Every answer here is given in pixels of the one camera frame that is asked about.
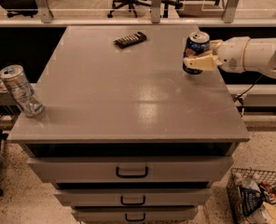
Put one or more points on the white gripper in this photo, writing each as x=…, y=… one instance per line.
x=233, y=54

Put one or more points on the blue pepsi can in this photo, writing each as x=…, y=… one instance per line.
x=196, y=43

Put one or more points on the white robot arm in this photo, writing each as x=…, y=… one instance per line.
x=259, y=56

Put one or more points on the silver slim drink can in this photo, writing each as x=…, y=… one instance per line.
x=20, y=88

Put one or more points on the black office chair centre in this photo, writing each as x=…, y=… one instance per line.
x=152, y=4

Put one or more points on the grey drawer cabinet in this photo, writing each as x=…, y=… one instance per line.
x=106, y=107

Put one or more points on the top drawer black handle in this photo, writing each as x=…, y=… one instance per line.
x=132, y=173

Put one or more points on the drawer black handle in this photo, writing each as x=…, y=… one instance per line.
x=127, y=201
x=135, y=217
x=132, y=173

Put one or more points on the wire basket with snacks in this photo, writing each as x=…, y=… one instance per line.
x=252, y=196

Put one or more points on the middle drawer black handle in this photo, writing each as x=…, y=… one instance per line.
x=127, y=201

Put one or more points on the bottom drawer black handle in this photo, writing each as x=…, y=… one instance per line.
x=135, y=217

